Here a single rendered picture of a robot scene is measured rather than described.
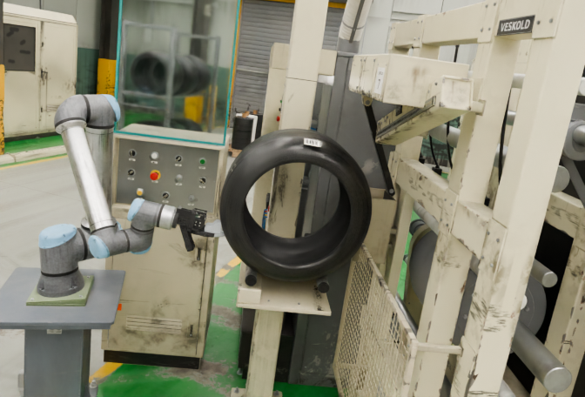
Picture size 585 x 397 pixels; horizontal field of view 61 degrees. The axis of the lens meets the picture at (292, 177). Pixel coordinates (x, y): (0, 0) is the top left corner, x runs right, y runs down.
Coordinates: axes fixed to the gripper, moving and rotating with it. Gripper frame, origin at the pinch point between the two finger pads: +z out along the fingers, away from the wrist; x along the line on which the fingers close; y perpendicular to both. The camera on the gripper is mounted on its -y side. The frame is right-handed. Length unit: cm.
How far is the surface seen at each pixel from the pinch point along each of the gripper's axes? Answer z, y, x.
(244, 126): -5, -53, 658
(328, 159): 30, 41, -12
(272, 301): 24.4, -19.4, -7.6
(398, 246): 77, 5, 20
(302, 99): 19, 57, 26
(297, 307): 34.1, -18.1, -10.6
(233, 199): 0.2, 18.7, -11.8
